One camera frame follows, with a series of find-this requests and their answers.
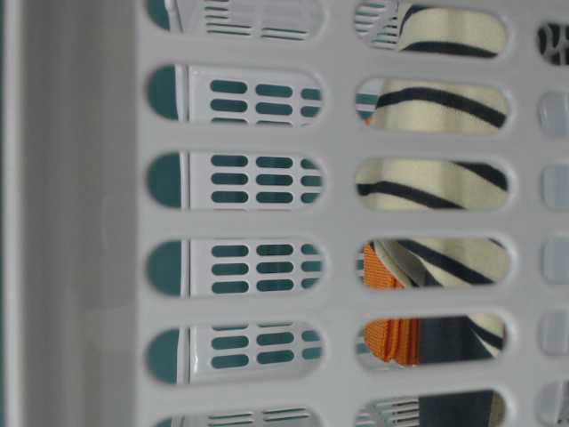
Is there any white plastic shopping basket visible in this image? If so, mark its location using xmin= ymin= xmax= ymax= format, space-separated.
xmin=1 ymin=1 xmax=568 ymax=426

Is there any cream navy striped slipper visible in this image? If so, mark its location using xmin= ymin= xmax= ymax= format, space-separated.
xmin=356 ymin=2 xmax=509 ymax=366

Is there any black white patterned item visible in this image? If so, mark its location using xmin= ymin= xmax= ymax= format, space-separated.
xmin=537 ymin=22 xmax=569 ymax=66

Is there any orange woven strap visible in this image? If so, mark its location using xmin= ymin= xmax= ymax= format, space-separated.
xmin=363 ymin=242 xmax=421 ymax=366

